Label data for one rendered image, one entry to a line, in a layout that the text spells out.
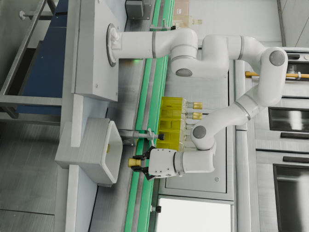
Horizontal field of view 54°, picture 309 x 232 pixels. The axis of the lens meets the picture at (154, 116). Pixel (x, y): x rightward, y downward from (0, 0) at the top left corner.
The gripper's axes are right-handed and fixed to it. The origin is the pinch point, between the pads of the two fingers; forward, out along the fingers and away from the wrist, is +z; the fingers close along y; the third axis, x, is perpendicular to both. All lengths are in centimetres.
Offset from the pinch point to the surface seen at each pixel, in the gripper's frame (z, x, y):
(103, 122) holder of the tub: 6.8, 17.9, 8.6
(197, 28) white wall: 66, -327, 408
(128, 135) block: 6.2, -1.0, 12.7
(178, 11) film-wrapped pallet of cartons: 79, -244, 368
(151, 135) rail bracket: -3.0, -2.3, 12.5
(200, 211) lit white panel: -16.3, -35.8, -9.1
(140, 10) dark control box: 9, 4, 80
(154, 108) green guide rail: -1.9, -5.2, 26.9
